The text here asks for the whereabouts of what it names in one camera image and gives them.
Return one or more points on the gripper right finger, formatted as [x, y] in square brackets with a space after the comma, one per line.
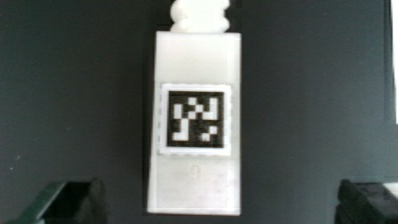
[367, 204]

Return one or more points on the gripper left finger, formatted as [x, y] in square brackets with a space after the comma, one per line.
[70, 203]

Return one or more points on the white table leg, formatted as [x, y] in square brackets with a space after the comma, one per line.
[195, 164]

